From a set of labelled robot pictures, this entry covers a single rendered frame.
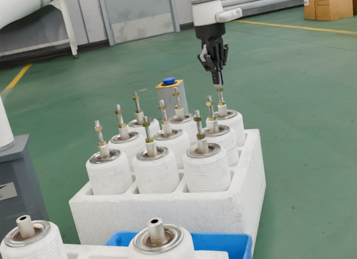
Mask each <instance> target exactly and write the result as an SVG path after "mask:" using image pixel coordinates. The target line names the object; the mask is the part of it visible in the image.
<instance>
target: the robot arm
mask: <svg viewBox="0 0 357 259"><path fill-rule="evenodd" d="M52 1H53V0H0V29H1V28H3V27H4V26H6V25H8V24H9V23H11V22H14V21H16V20H18V19H21V18H23V17H25V16H27V15H29V14H31V13H33V12H34V11H36V10H38V9H40V8H42V7H44V6H45V5H47V4H49V3H50V2H52ZM191 3H192V16H193V22H194V28H195V35H196V38H197V39H201V49H202V53H201V54H198V56H197V57H198V60H199V61H200V63H201V64H202V66H203V67H204V69H205V70H206V71H207V72H208V71H210V72H211V74H212V81H213V85H214V86H215V87H219V86H221V85H223V84H224V78H223V71H222V70H223V68H224V67H223V66H225V65H226V61H227V54H228V48H229V45H228V44H224V43H223V38H222V35H224V34H225V33H226V28H225V22H228V21H231V20H234V19H237V18H239V17H242V10H241V9H240V8H236V9H234V10H230V11H223V8H222V4H221V1H220V0H191ZM14 145H15V140H14V137H13V134H12V131H11V128H10V125H9V122H8V119H7V115H6V112H5V109H4V106H3V103H2V100H1V97H0V152H3V151H5V150H7V149H9V148H11V147H13V146H14Z"/></svg>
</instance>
